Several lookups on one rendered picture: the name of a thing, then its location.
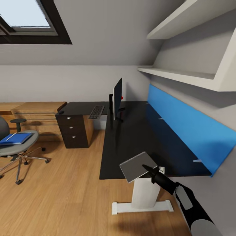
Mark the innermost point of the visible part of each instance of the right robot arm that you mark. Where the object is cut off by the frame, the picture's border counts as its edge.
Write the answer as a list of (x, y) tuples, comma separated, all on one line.
[(199, 222)]

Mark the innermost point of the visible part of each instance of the desk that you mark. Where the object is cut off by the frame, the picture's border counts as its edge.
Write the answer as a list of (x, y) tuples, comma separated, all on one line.
[(141, 131)]

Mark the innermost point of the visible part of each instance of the monitor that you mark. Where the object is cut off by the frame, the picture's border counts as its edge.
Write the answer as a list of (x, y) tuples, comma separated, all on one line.
[(115, 99)]

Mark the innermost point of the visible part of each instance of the notebook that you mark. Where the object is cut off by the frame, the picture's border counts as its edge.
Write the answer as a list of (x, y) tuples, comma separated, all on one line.
[(133, 169)]

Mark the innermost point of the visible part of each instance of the folder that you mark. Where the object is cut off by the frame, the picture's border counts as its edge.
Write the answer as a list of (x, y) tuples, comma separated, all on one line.
[(17, 138)]

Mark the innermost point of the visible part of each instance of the keyboard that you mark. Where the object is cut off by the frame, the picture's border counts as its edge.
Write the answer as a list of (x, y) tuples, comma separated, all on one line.
[(96, 113)]

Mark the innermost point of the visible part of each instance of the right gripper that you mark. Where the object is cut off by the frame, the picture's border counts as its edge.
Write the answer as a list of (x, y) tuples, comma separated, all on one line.
[(156, 176)]

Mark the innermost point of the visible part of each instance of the swivel chair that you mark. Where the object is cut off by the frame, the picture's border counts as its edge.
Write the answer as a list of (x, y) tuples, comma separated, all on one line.
[(17, 151)]

